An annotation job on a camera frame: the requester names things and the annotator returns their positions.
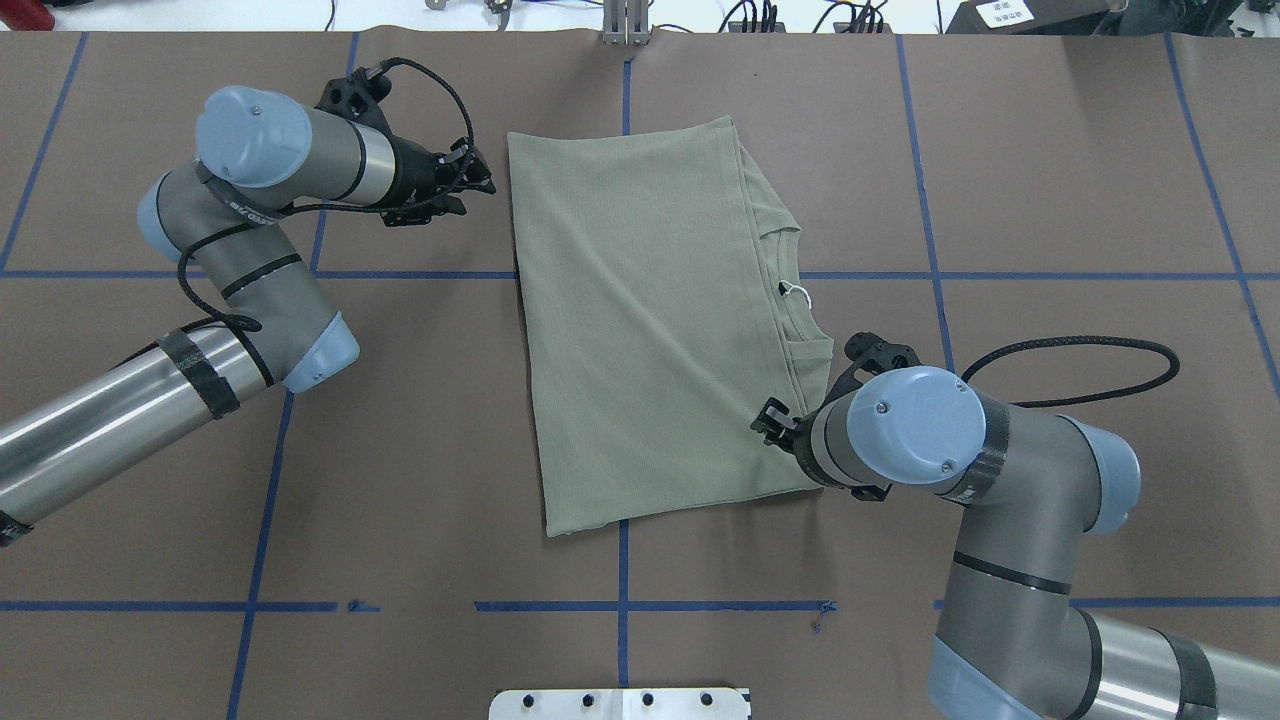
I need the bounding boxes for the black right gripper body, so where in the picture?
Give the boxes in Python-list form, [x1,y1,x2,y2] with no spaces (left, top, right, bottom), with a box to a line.
[750,397,831,487]

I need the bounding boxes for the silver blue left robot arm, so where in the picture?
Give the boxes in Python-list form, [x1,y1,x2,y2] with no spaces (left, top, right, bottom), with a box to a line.
[1,68,497,546]

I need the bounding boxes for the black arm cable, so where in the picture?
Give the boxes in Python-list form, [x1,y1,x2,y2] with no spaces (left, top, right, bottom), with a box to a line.
[960,337,1181,409]
[120,56,477,366]

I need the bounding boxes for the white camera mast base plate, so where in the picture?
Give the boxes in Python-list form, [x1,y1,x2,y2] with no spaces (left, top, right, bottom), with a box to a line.
[488,687,753,719]

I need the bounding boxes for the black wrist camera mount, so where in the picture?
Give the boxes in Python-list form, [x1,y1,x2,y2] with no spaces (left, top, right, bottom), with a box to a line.
[314,65,392,135]
[823,332,922,404]

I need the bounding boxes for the black box with white label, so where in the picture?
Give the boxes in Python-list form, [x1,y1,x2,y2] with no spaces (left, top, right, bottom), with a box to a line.
[943,1,1130,36]

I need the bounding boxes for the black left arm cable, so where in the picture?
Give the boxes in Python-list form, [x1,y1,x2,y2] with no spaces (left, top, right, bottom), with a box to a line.
[120,56,477,366]

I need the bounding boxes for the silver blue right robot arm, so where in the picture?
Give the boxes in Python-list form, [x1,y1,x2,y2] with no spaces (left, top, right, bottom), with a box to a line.
[751,366,1279,719]

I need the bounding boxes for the red cylinder bottle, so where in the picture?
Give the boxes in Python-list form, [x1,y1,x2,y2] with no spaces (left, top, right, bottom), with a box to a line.
[0,0,55,31]

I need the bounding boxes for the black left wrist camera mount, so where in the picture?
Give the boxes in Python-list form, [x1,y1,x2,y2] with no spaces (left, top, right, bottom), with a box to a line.
[314,65,392,135]

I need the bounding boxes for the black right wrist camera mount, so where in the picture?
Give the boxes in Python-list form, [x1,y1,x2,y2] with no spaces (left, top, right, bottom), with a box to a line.
[823,332,922,404]

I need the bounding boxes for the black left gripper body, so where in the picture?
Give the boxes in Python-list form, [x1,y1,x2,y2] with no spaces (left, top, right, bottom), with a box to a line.
[380,140,481,227]

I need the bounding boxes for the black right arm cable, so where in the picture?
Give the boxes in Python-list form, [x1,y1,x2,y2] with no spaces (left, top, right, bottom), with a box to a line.
[960,337,1181,409]

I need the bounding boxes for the olive green long-sleeve shirt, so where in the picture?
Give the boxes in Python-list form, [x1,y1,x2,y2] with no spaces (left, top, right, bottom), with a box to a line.
[507,117,835,537]

